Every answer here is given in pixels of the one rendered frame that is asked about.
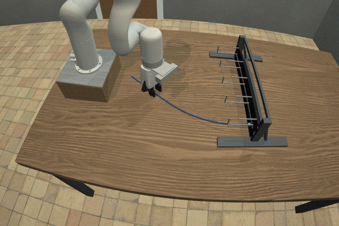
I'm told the dark grey metal rack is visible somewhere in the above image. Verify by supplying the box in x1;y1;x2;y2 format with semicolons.
209;35;288;148

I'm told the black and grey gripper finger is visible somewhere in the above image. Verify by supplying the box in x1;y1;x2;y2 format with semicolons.
155;83;162;92
141;81;155;97

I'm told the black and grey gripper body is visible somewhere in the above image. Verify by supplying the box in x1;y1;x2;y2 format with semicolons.
140;64;158;89

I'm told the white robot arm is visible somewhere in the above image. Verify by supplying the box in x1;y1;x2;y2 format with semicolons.
59;0;178;85

